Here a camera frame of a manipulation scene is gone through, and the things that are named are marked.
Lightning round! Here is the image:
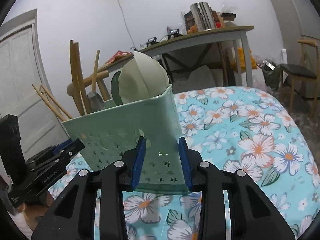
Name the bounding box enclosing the silver fridge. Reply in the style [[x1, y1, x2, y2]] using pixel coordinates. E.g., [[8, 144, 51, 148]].
[[262, 0, 320, 99]]

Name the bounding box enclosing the teal floral quilt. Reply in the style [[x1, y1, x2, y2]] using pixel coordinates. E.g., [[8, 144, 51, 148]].
[[47, 86, 320, 240]]

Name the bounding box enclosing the tan cardboard box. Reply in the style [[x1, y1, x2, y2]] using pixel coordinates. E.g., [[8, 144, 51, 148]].
[[220, 12, 237, 22]]

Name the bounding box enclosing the pale cardboard sheet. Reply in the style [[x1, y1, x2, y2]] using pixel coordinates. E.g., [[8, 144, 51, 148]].
[[172, 65, 216, 93]]

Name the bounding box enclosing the white rice paddle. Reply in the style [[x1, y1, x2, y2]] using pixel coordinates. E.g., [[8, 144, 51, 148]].
[[134, 51, 171, 98]]

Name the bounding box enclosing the red snack packaging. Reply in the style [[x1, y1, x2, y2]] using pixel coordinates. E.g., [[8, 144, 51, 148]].
[[106, 51, 131, 64]]

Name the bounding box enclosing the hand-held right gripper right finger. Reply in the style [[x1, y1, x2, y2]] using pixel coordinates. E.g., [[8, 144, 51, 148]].
[[178, 137, 295, 240]]

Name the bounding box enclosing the red snack box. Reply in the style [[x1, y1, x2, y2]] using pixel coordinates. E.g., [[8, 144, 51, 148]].
[[212, 11, 224, 29]]

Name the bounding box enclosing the white panel door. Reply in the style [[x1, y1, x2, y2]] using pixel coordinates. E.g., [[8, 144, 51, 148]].
[[0, 9, 64, 143]]

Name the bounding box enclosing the perforated steel canister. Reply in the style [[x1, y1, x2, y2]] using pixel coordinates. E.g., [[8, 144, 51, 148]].
[[189, 2, 217, 32]]

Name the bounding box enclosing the green plastic utensil holder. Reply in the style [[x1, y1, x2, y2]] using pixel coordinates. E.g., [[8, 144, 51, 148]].
[[61, 84, 192, 195]]

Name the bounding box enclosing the grey dining table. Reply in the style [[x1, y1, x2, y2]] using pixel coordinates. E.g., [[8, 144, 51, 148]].
[[99, 25, 254, 88]]

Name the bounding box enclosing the olive green bag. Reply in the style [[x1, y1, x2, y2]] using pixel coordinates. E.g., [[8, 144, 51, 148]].
[[260, 59, 281, 90]]

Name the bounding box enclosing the person's left forearm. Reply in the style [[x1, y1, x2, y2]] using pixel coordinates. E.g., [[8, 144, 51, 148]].
[[14, 211, 34, 234]]

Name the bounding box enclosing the yellow plastic bag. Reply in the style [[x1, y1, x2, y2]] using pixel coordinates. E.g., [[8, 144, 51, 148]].
[[234, 46, 258, 73]]

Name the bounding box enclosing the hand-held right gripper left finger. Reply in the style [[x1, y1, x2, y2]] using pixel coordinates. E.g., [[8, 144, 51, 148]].
[[31, 136, 147, 240]]

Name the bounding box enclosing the white wall cable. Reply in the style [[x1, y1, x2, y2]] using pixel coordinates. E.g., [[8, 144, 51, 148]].
[[114, 0, 137, 49]]

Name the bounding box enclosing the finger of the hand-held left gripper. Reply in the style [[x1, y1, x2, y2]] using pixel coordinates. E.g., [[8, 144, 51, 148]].
[[56, 138, 85, 164], [52, 140, 73, 155]]

